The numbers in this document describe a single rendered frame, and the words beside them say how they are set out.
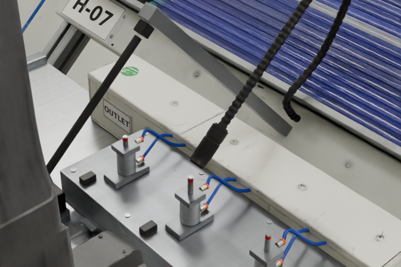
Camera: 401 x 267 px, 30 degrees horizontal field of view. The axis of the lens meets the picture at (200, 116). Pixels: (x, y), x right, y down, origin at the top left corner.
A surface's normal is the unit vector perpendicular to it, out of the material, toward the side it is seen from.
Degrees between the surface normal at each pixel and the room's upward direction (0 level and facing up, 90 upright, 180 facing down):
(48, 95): 48
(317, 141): 90
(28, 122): 80
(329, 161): 90
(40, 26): 90
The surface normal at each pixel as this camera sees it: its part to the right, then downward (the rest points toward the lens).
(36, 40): -0.48, -0.35
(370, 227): 0.02, -0.81
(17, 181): 0.75, 0.16
